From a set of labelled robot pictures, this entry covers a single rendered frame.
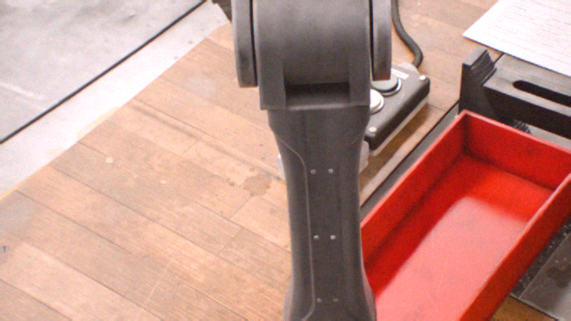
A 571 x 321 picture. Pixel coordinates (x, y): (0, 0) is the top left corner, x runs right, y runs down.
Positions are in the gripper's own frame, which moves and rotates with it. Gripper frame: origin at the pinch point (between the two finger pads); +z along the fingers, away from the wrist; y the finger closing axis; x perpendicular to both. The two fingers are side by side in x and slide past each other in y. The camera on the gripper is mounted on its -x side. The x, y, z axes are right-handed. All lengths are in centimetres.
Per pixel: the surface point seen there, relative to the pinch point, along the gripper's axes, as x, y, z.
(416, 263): 14.7, 6.1, 6.1
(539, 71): 10.9, -23.2, 7.3
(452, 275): 17.9, 5.4, 6.0
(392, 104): 2.7, -8.6, 4.1
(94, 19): -130, -77, 101
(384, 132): 3.9, -5.4, 4.8
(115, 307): -5.1, 24.8, 6.5
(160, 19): -116, -86, 101
